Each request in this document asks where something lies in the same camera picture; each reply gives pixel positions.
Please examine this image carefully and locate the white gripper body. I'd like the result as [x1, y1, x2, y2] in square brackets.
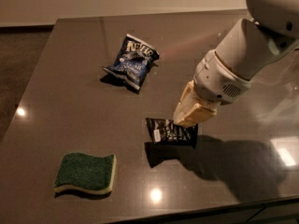
[193, 49, 251, 105]

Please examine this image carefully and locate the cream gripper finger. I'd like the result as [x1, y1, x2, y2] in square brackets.
[177, 101, 217, 127]
[173, 81, 199, 124]

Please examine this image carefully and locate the black rxbar chocolate bar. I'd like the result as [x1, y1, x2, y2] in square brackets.
[146, 118, 198, 147]

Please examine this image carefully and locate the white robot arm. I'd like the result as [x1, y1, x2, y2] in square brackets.
[173, 0, 299, 127]

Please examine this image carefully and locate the green and yellow sponge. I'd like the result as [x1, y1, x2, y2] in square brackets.
[54, 153, 117, 195]

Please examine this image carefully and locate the blue kettle chips bag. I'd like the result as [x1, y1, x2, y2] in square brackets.
[103, 34, 160, 91]

